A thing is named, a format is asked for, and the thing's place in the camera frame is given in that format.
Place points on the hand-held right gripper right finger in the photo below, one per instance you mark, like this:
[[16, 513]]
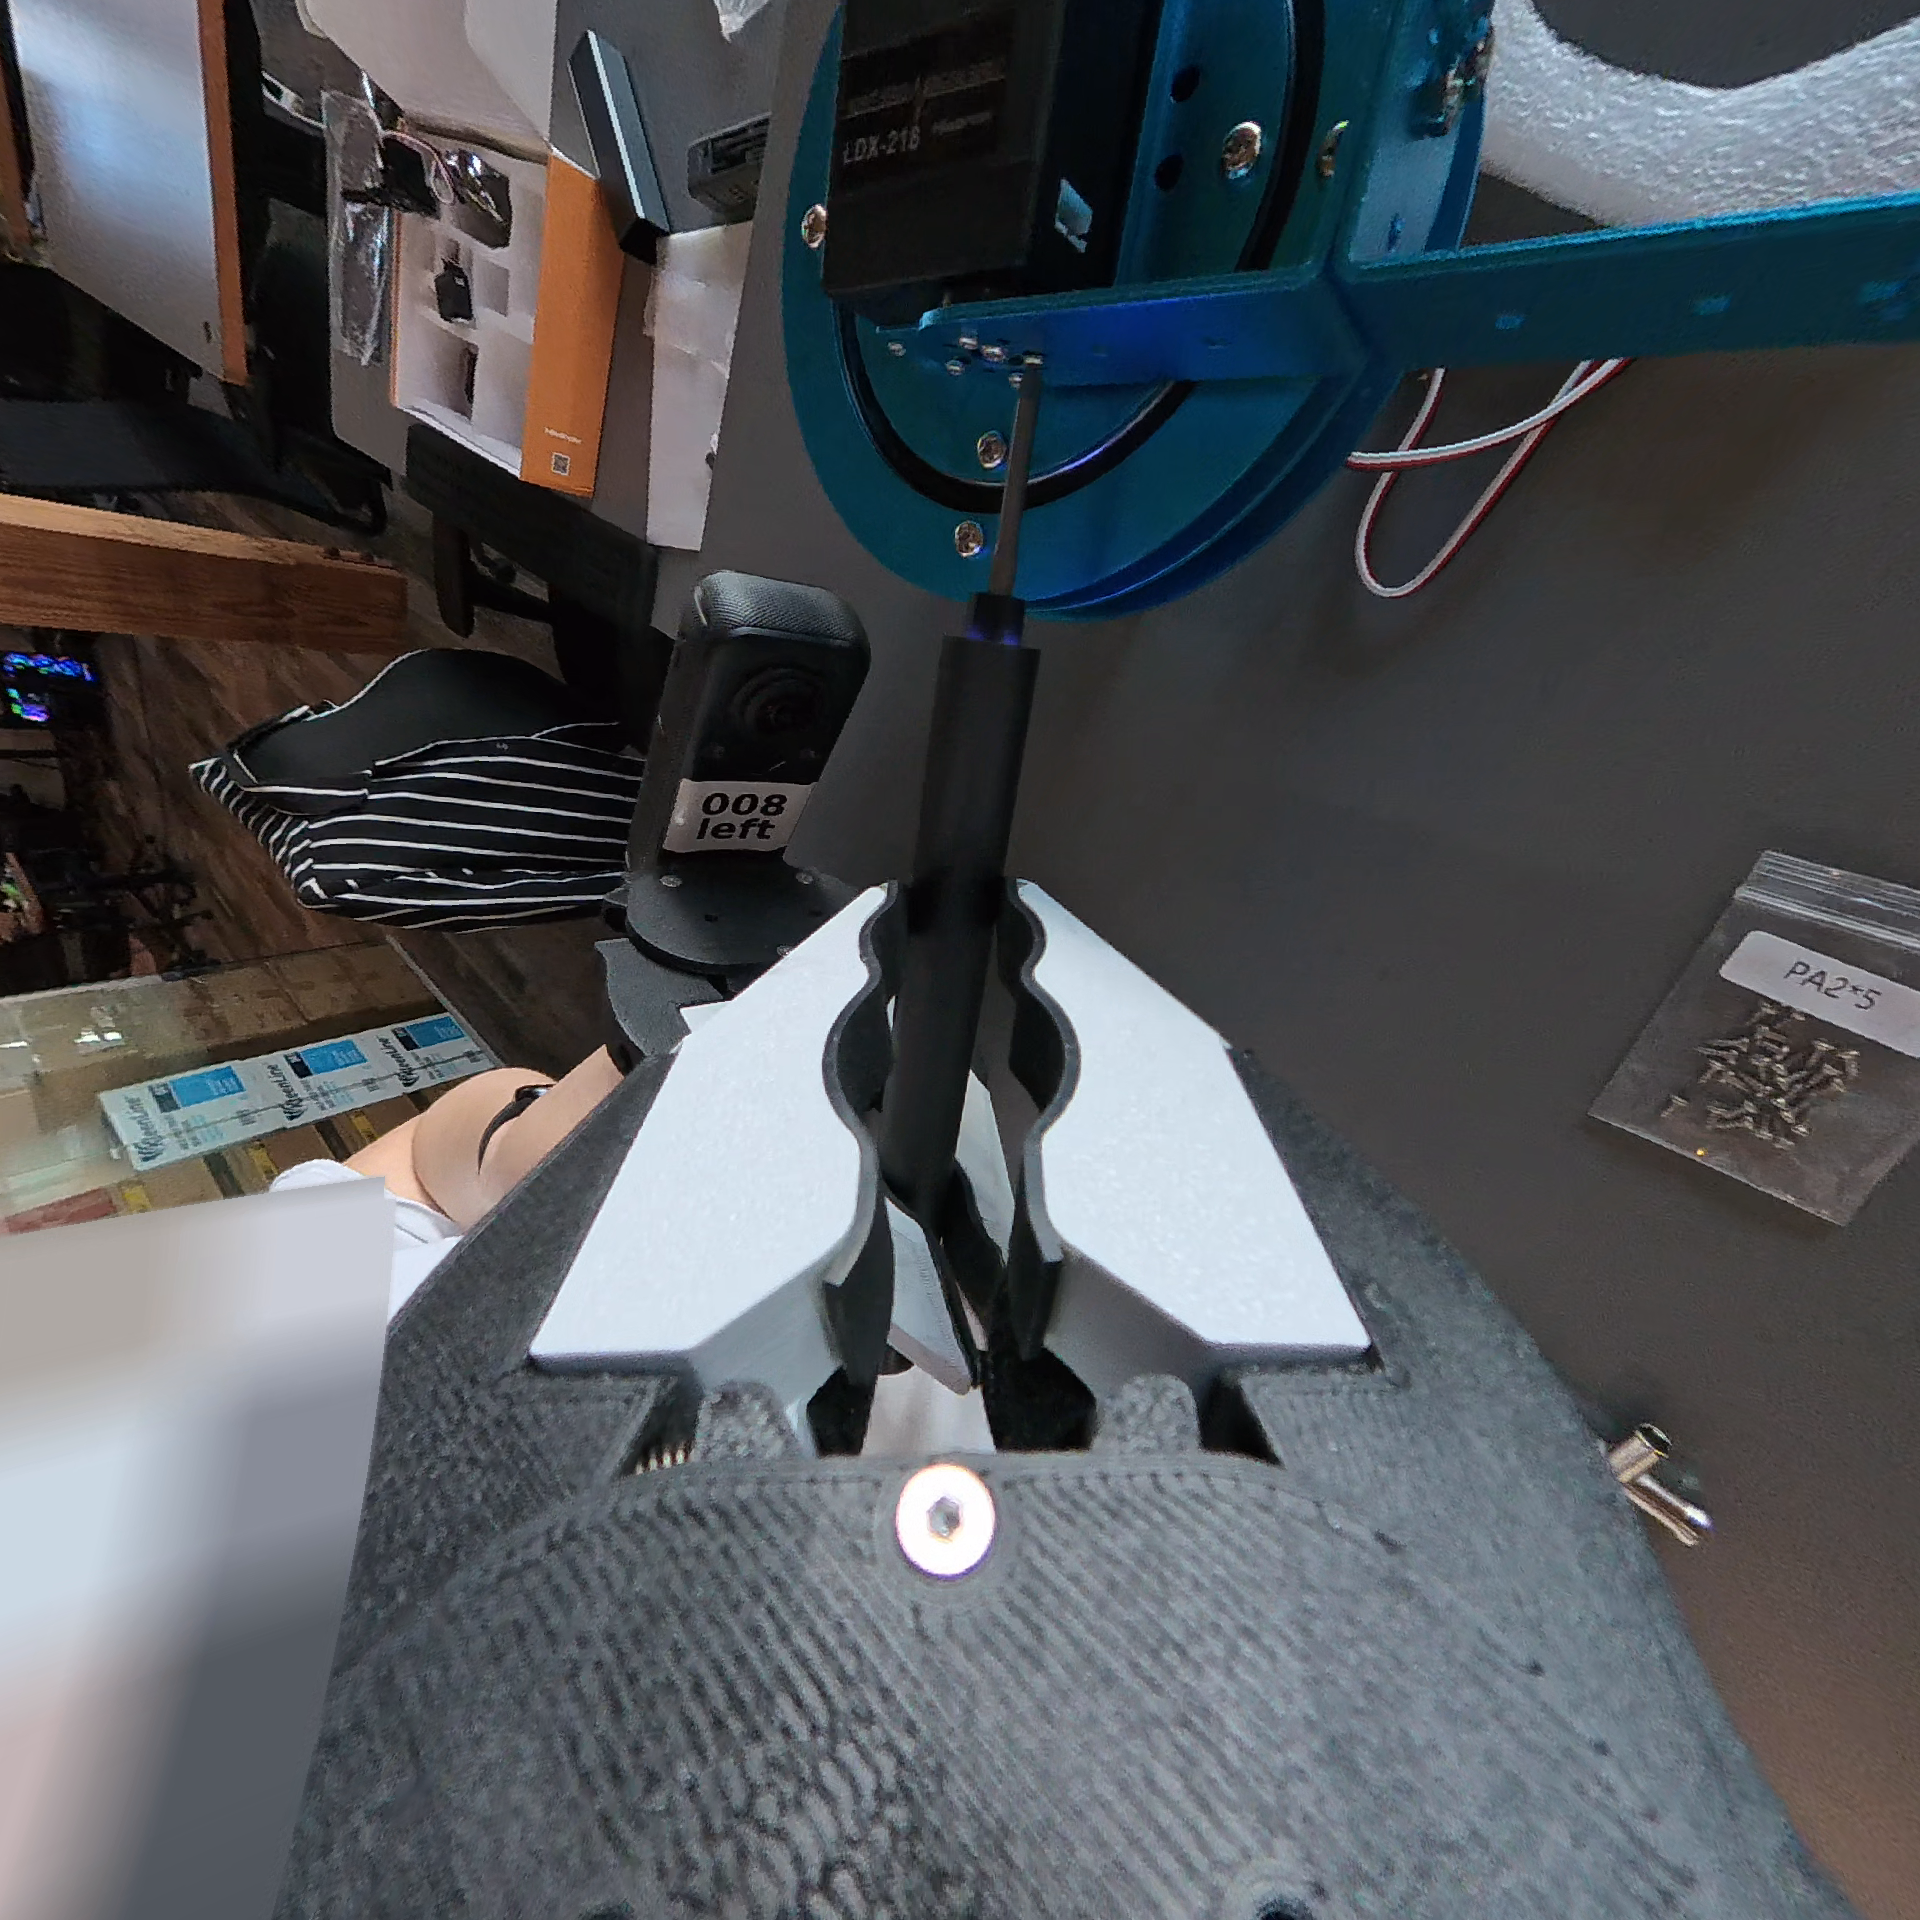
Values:
[[1185, 1184]]

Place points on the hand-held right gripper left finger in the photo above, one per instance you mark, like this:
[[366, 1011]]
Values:
[[698, 1200]]

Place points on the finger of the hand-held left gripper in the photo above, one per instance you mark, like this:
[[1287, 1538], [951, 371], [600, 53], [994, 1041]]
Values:
[[983, 1244], [930, 1357]]

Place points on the black electric screwdriver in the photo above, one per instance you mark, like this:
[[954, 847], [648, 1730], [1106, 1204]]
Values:
[[954, 901]]

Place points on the blue metal toy robot arm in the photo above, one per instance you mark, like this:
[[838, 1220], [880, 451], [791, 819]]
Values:
[[1201, 451]]

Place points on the person's left forearm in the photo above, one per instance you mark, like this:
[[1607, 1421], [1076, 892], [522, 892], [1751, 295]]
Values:
[[511, 1154]]

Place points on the dark grey desk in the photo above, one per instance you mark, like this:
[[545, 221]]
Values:
[[1425, 901]]

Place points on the black white striped cloth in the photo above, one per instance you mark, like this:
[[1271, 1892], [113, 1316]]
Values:
[[452, 809]]

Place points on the blue white labelled box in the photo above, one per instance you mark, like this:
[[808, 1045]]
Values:
[[225, 1096]]

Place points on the plastic bag of parts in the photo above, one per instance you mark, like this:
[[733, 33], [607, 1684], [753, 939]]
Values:
[[389, 211]]

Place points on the metal cross wrench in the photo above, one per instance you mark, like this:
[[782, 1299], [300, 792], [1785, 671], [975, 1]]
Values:
[[1657, 1483]]

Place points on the labelled clear bag of screws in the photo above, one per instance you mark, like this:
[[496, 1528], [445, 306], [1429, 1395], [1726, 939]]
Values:
[[1770, 1049]]

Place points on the grey table with orange edge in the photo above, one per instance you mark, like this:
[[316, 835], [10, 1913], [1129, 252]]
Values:
[[105, 181]]

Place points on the white foam sheet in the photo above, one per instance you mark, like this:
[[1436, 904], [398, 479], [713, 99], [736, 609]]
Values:
[[1680, 120]]

